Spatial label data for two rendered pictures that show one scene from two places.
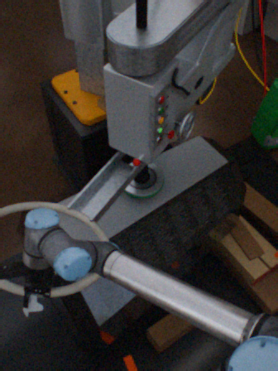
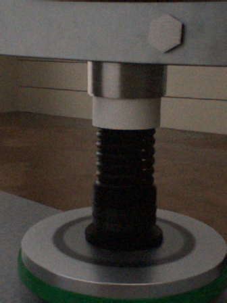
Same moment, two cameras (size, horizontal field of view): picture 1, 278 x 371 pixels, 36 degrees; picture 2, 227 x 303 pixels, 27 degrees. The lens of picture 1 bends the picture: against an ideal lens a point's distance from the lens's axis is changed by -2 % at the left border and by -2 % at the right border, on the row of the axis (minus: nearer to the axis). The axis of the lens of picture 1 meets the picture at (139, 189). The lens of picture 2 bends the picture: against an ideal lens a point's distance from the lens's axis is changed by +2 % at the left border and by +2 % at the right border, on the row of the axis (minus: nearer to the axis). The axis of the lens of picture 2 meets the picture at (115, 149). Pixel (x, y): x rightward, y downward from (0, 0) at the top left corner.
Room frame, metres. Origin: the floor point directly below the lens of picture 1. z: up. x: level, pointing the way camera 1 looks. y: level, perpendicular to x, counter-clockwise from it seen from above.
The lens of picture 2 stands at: (1.20, -0.46, 1.05)
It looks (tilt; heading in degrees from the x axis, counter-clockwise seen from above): 11 degrees down; 74
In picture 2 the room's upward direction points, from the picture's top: 1 degrees clockwise
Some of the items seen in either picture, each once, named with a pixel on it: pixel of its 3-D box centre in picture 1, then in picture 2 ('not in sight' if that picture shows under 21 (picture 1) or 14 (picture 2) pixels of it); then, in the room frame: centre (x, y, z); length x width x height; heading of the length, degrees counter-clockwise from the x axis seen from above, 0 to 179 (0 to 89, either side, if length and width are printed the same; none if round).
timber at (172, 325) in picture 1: (174, 326); not in sight; (0.88, -0.19, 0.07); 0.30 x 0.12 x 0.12; 125
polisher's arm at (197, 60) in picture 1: (189, 64); not in sight; (1.66, -0.23, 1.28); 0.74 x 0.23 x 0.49; 147
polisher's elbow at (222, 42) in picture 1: (213, 29); not in sight; (1.89, -0.36, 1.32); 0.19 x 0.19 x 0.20
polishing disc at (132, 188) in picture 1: (141, 178); (123, 241); (1.34, -0.01, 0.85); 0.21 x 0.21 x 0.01
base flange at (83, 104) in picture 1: (101, 87); not in sight; (2.14, 0.23, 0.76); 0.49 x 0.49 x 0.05; 32
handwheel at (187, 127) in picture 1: (179, 123); not in sight; (1.37, -0.18, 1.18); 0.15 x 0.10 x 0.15; 147
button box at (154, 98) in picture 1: (156, 118); not in sight; (1.22, -0.07, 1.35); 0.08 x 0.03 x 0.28; 147
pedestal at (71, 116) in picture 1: (105, 132); not in sight; (2.14, 0.23, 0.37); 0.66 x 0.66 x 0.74; 32
